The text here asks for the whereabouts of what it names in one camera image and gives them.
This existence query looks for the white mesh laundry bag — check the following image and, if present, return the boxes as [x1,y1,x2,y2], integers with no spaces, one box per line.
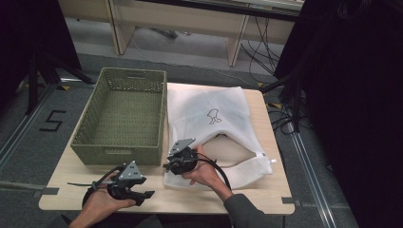
[163,82,275,191]

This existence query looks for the light wooden desk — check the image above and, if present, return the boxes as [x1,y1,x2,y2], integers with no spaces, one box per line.
[58,0,306,67]

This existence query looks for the black curtain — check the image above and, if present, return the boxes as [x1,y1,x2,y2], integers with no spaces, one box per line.
[274,0,403,228]
[0,0,83,107]

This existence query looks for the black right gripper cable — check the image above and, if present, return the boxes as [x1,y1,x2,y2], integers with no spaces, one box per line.
[195,153,233,192]

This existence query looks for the dark object under desk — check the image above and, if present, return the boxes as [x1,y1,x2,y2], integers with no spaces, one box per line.
[149,27,179,40]

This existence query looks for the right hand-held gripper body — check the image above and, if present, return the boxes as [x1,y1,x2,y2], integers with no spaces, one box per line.
[168,138,200,176]

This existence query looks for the hanging black cables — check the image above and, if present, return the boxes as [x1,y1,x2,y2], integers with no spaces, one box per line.
[240,15,281,75]

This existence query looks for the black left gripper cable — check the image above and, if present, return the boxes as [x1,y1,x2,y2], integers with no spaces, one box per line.
[67,164,126,207]

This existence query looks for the person's left hand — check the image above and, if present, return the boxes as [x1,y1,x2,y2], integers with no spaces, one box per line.
[80,185,137,223]

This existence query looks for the person's right hand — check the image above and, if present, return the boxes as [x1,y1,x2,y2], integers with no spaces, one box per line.
[182,144,233,203]

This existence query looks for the green woven basket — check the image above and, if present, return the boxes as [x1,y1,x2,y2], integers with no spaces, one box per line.
[69,66,168,166]

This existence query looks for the person's dark lap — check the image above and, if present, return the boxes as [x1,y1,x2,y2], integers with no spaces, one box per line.
[94,214,234,228]

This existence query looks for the white floor cable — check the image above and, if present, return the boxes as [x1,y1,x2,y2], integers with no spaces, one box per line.
[128,33,256,87]

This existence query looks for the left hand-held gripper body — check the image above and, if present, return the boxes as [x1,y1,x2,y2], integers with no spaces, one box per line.
[107,160,143,201]

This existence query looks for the black floor cables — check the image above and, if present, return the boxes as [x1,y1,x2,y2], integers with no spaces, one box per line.
[266,101,307,136]

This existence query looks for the black tripod stand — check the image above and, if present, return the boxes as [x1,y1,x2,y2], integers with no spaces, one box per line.
[24,51,96,116]
[259,70,307,133]

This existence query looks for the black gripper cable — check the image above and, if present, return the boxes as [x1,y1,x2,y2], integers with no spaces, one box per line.
[195,153,233,192]
[67,164,126,207]

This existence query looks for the metal floor rail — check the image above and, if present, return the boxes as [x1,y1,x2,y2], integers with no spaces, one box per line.
[0,83,58,172]
[286,122,338,228]

